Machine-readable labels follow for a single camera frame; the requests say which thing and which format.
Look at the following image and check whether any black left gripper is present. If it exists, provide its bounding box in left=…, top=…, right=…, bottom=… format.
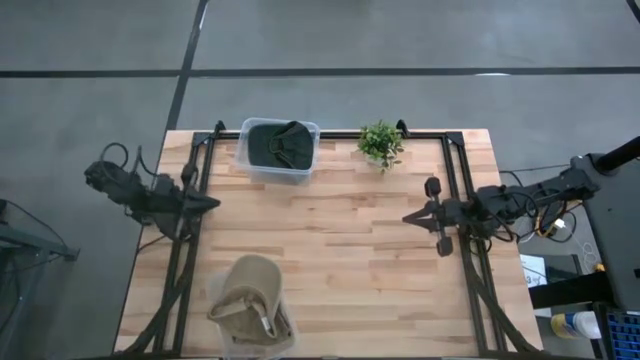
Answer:
left=159, top=162, right=222, bottom=240

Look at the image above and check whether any black round pole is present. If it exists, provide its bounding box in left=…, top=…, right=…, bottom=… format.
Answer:
left=594, top=135, right=640, bottom=174

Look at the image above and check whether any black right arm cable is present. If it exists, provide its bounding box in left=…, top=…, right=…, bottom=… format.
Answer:
left=487, top=187, right=539, bottom=244

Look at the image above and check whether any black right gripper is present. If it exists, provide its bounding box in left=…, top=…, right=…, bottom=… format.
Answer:
left=401, top=176, right=474, bottom=258

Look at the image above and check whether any clear plastic bin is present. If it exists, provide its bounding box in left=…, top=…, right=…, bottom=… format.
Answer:
left=234, top=117, right=321, bottom=185
left=207, top=269, right=300, bottom=360

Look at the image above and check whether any yellow cable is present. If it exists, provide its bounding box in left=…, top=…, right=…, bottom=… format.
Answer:
left=533, top=199, right=585, bottom=240

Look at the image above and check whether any white paper sheet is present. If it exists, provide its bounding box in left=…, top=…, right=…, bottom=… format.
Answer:
left=519, top=253, right=549, bottom=289

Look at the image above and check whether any black aluminium table frame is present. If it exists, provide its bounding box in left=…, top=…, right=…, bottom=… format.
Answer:
left=114, top=119, right=546, bottom=359

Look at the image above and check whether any grey flat panel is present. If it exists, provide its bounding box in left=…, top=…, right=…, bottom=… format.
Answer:
left=571, top=152, right=640, bottom=311

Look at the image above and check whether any black power strip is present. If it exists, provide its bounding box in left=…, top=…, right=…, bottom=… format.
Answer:
left=541, top=208, right=565, bottom=237

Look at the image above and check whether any small green potted plant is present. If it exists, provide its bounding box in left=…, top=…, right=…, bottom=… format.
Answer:
left=356, top=119, right=405, bottom=174

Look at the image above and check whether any black flat board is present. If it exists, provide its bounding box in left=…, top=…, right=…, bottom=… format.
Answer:
left=528, top=254, right=619, bottom=310

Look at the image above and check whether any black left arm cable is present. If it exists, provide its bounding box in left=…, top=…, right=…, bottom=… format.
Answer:
left=98, top=141, right=147, bottom=176

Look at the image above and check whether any white and yellow bottle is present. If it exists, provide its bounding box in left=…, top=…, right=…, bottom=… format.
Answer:
left=550, top=310, right=602, bottom=340

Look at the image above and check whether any grey metal stand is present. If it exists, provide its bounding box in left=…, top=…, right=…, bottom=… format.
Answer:
left=0, top=198, right=81, bottom=360

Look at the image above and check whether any backlit keyboard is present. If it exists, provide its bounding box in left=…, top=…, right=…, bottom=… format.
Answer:
left=602, top=308, right=640, bottom=360

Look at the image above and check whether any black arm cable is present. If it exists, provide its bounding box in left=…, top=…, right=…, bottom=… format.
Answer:
left=98, top=141, right=147, bottom=176
left=487, top=187, right=539, bottom=244

